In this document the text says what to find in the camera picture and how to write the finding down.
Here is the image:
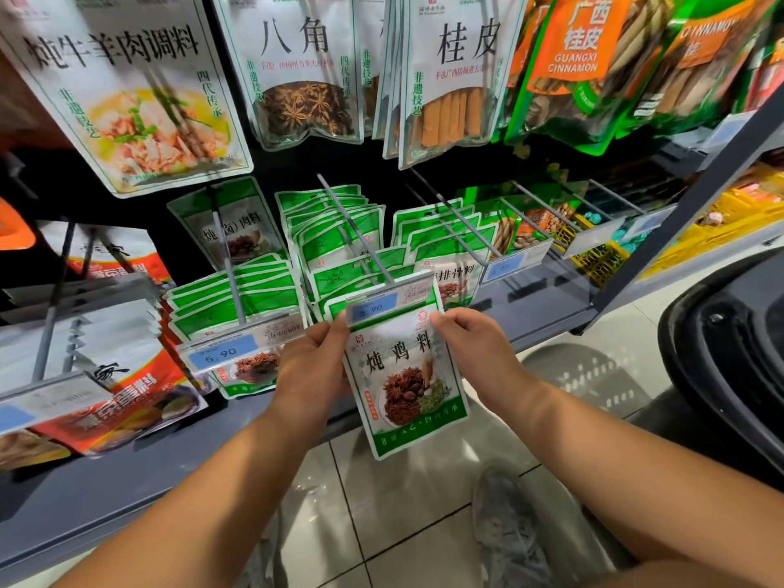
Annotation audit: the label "person's right hand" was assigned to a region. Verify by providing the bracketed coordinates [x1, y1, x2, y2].
[430, 307, 532, 412]

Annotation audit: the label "person's left hand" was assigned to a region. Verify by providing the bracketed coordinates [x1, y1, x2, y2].
[272, 313, 358, 431]

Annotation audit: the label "green white stew seasoning packet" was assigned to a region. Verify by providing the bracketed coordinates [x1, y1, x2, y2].
[343, 305, 470, 461]

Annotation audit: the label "row of clear green-top packets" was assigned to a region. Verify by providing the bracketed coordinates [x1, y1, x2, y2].
[165, 175, 418, 399]

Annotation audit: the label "row of green white packets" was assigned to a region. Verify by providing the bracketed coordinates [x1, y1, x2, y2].
[390, 195, 497, 307]

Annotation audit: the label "row of yellow black packets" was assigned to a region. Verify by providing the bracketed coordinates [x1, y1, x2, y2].
[569, 177, 688, 289]

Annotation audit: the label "black shopping basket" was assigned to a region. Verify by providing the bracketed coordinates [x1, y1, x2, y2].
[657, 244, 784, 485]

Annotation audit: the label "clear cinnamon packets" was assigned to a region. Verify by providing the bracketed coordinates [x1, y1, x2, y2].
[355, 0, 531, 170]

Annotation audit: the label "clear brown-spice packets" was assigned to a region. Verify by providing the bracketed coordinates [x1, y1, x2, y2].
[214, 0, 365, 152]

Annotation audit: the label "green orange Guangxi cinnamon bags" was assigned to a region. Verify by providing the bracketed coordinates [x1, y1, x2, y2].
[505, 0, 669, 157]
[630, 0, 784, 136]

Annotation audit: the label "orange seasoning packet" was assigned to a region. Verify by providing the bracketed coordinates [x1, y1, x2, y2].
[0, 195, 36, 252]

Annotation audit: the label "person's left forearm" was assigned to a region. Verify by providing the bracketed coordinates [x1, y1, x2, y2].
[86, 398, 326, 588]

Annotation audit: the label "person's right forearm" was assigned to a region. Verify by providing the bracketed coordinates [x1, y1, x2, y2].
[496, 373, 784, 588]

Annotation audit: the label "person's right shoe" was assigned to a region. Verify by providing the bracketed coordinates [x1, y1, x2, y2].
[471, 465, 553, 588]

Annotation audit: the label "person's shoe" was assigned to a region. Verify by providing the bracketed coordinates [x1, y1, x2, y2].
[471, 465, 553, 588]
[238, 508, 289, 588]

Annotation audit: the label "person's left shoe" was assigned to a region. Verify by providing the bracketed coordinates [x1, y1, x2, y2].
[238, 508, 289, 588]

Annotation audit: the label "blue white price tag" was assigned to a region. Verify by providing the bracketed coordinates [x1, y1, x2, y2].
[480, 232, 553, 283]
[341, 273, 439, 328]
[0, 371, 114, 436]
[177, 314, 308, 375]

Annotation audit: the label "yellow display trays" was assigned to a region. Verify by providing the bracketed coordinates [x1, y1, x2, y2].
[637, 163, 784, 283]

